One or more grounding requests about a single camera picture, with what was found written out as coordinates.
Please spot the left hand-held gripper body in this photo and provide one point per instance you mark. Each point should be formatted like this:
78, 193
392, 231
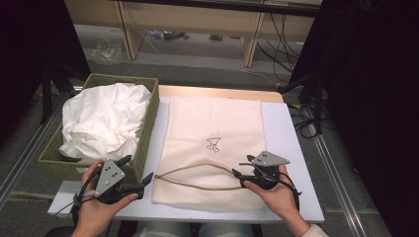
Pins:
110, 177

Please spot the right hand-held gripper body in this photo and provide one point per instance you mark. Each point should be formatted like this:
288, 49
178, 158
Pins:
268, 159

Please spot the green woven basket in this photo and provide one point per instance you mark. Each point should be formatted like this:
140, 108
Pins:
147, 131

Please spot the white cloth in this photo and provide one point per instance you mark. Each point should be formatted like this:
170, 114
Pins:
105, 118

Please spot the person's left hand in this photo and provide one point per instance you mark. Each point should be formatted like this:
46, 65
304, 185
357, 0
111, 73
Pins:
95, 212

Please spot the person's right hand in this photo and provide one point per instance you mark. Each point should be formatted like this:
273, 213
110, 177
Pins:
281, 197

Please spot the black metal stand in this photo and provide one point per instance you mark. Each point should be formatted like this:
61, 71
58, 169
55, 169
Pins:
46, 95
318, 105

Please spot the clear plastic bag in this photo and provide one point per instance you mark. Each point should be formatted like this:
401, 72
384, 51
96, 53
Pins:
107, 51

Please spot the black curtain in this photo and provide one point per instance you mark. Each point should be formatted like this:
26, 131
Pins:
378, 98
29, 49

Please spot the power strip with plugs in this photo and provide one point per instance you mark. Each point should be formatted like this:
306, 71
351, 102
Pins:
169, 35

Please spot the light wooden desk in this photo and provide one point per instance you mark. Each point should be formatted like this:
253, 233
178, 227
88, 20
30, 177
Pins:
197, 18

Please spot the aluminium rail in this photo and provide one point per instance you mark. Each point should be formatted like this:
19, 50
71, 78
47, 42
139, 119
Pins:
29, 151
339, 184

